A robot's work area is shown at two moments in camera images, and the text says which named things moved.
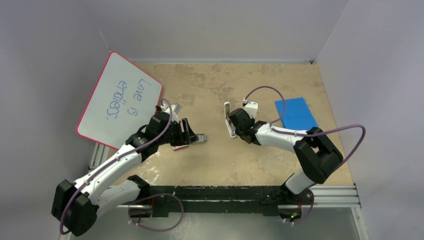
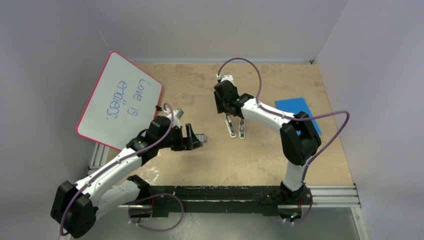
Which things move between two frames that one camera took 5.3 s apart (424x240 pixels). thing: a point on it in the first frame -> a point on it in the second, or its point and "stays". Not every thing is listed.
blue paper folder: (297, 114) stays
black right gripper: (237, 131) -> (221, 108)
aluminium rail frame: (346, 196) stays
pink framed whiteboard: (122, 102) stays
